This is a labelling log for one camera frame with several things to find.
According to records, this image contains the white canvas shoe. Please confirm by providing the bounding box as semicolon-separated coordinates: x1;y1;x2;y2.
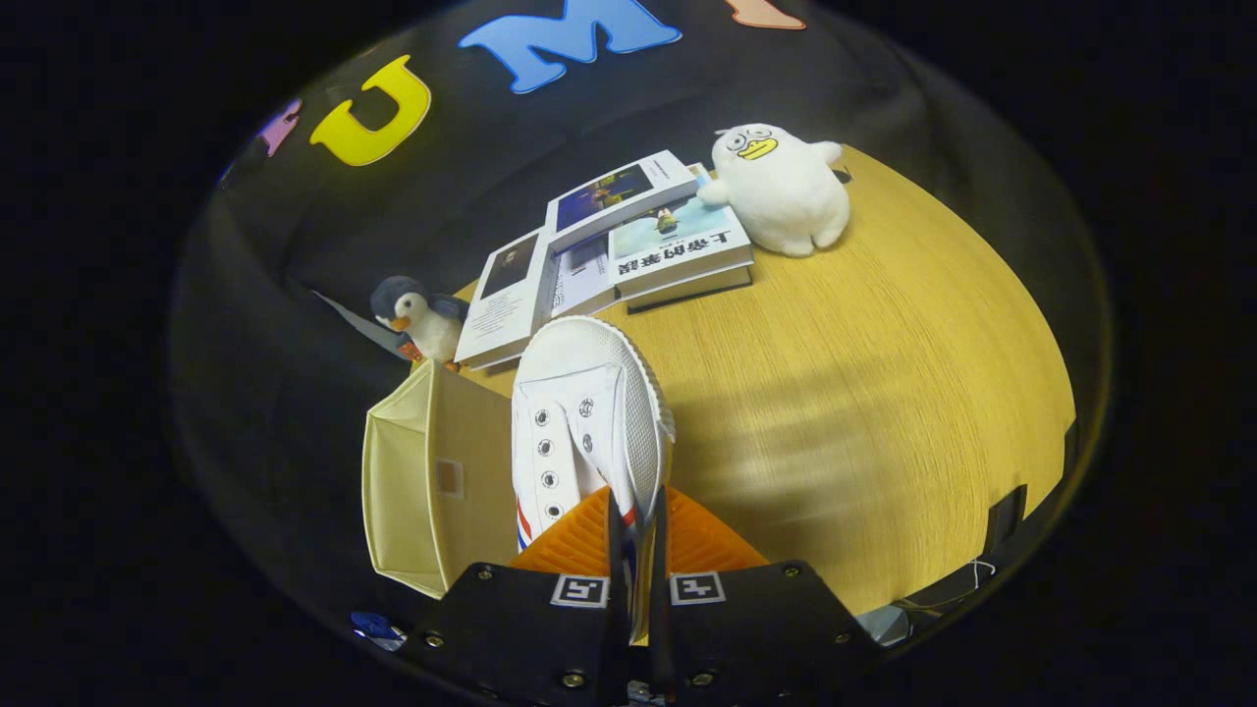
511;316;677;644

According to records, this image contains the thick white-edged book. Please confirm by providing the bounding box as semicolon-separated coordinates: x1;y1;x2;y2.
626;263;755;315

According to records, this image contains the grey penguin plush toy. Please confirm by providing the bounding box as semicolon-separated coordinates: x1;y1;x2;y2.
370;276;470;366

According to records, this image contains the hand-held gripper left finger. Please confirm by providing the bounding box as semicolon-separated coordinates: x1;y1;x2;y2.
403;486;629;707

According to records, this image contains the book with blue night cover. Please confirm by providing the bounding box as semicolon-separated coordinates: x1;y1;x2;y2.
545;149;700;254

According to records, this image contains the thin white book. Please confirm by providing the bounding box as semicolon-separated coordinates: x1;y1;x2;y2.
550;233;618;320

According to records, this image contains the white book with portrait cover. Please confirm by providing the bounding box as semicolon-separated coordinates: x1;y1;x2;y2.
454;226;559;372

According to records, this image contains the white duck plush toy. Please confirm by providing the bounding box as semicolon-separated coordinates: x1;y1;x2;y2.
697;123;851;258

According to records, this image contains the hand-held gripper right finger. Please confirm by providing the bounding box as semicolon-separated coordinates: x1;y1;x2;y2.
648;486;885;707

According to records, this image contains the beige fabric storage box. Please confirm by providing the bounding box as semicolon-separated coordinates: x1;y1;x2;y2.
361;358;521;600

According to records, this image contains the black backdrop cloth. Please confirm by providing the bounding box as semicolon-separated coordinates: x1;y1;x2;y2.
167;0;1116;629

